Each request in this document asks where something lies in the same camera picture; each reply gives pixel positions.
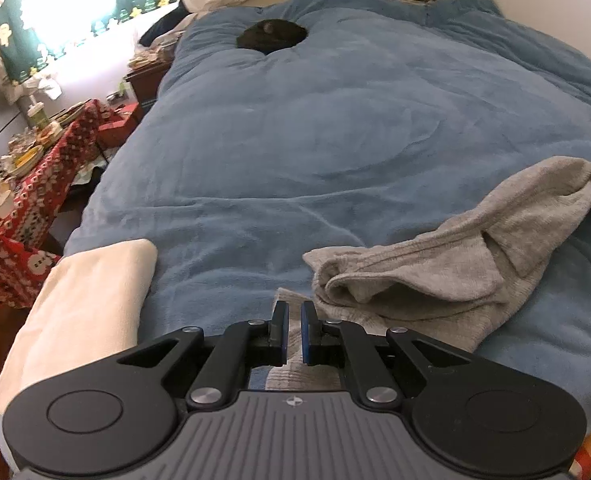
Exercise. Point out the white crumpled paper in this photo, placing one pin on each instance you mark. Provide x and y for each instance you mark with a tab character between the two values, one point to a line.
48	87

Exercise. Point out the red patterned tablecloth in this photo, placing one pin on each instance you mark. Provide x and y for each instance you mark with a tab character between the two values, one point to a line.
35	195

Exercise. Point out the blue fleece blanket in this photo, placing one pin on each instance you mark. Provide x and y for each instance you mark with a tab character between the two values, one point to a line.
325	135

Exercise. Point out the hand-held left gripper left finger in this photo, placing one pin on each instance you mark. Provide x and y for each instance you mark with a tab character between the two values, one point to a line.
284	332

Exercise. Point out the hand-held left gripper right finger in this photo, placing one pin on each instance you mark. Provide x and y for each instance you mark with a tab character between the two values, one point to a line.
305	332

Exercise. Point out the white folded towel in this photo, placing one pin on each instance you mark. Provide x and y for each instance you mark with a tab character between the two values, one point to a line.
85	300

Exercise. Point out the plate of yellow food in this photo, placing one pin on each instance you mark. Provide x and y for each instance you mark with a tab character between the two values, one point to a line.
25	160

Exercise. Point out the red gift box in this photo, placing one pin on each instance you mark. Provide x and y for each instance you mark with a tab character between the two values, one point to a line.
115	127

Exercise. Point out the grey short-sleeved shirt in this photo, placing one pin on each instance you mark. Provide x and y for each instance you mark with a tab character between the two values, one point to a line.
450	260

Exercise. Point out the wooden nightstand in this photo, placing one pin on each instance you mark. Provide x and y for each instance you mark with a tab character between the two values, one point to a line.
148	82

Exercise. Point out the dish of food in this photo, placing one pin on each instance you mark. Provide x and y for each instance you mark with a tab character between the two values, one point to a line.
70	112

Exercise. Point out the dark navy cloth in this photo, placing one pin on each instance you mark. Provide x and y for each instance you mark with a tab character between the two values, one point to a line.
163	25

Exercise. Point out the black cloth bundle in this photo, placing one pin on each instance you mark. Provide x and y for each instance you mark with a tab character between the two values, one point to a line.
270	37

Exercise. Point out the green drink cup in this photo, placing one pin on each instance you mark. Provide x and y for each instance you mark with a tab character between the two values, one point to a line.
38	117

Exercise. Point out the pile of pale cloths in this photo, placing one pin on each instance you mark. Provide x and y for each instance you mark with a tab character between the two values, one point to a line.
150	57

